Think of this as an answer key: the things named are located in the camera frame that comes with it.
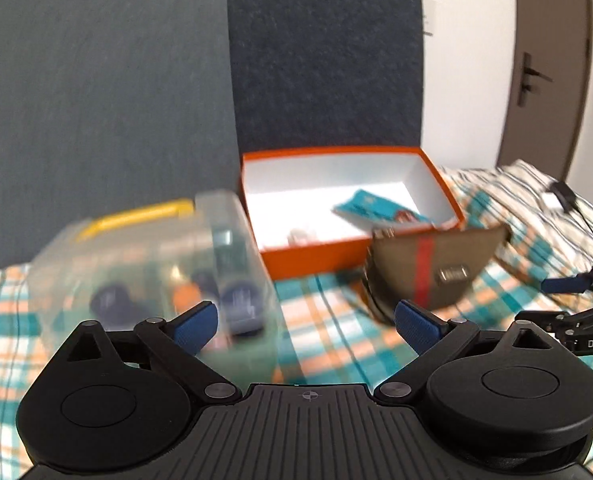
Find dark grey headboard panel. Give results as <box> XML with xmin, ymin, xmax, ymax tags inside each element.
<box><xmin>228</xmin><ymin>0</ymin><xmax>424</xmax><ymax>153</ymax></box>

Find black door handle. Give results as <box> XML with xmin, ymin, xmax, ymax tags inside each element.
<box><xmin>517</xmin><ymin>52</ymin><xmax>553</xmax><ymax>107</ymax></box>

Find orange cardboard box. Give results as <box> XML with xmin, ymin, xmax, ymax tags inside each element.
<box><xmin>241</xmin><ymin>146</ymin><xmax>464</xmax><ymax>281</ymax></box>

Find brown door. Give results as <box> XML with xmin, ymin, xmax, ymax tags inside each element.
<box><xmin>497</xmin><ymin>0</ymin><xmax>593</xmax><ymax>180</ymax></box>

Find teal packet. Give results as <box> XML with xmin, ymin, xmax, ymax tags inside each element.
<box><xmin>333</xmin><ymin>190</ymin><xmax>433</xmax><ymax>226</ymax></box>

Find black charger with cable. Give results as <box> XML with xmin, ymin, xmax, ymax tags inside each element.
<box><xmin>548</xmin><ymin>181</ymin><xmax>593</xmax><ymax>236</ymax></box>

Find olive red-striped pouch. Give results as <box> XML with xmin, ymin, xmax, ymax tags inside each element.
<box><xmin>361</xmin><ymin>223</ymin><xmax>511</xmax><ymax>325</ymax></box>

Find light grey headboard panel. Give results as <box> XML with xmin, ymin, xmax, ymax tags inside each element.
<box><xmin>0</xmin><ymin>0</ymin><xmax>240</xmax><ymax>268</ymax></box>

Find clear plastic storage box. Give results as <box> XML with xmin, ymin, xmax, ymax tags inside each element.
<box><xmin>27</xmin><ymin>190</ymin><xmax>282</xmax><ymax>387</ymax></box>

